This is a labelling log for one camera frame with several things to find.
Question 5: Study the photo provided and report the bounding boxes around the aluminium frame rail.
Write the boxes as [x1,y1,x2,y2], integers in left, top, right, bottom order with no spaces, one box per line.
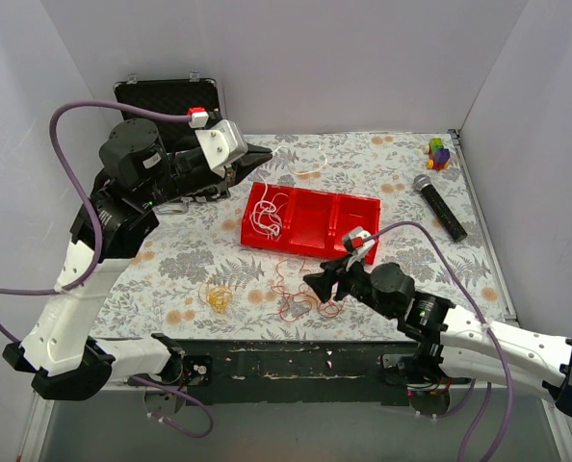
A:
[15,128,572,462]

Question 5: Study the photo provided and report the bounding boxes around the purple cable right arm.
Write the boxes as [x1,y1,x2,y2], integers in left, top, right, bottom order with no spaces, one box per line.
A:
[360,220,515,462]

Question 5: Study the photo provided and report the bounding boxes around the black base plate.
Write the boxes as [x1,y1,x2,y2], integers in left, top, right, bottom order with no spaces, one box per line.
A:
[175,340,468,406]

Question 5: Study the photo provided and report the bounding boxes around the black microphone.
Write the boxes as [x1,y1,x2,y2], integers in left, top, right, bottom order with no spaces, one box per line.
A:
[413,174,468,243]

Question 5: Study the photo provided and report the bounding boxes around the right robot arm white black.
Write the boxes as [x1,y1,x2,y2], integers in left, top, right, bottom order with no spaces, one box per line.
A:
[303,259,572,418]

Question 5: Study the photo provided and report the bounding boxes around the yellow cable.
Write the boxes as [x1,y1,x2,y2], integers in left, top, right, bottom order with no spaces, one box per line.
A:
[197,281,239,317]

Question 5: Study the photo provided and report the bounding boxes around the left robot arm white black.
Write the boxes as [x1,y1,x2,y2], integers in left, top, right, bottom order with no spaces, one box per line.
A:
[3,117,273,401]

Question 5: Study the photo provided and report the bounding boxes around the orange cable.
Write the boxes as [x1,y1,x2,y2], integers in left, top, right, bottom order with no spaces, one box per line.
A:
[268,256,343,324]

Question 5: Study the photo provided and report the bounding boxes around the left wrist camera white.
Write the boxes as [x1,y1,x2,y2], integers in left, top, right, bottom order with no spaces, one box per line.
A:
[195,119,247,177]

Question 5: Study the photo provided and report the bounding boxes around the black poker chip case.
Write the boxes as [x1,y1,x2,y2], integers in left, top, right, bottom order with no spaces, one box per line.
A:
[113,73,230,215]

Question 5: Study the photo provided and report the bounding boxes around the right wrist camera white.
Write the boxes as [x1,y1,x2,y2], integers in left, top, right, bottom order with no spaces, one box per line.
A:
[342,226,375,268]

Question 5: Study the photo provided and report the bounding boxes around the floral patterned mat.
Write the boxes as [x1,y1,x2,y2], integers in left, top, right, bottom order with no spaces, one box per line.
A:
[92,133,515,341]

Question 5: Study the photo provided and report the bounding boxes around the colourful toy block train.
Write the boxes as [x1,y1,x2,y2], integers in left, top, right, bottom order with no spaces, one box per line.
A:
[424,138,451,171]

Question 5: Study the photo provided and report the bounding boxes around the red three-compartment bin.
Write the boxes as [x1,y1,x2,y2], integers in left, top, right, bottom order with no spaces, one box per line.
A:
[241,182,381,260]

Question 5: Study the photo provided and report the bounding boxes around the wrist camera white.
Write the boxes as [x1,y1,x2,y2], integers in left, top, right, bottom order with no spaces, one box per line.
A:
[195,119,247,177]
[342,226,375,268]

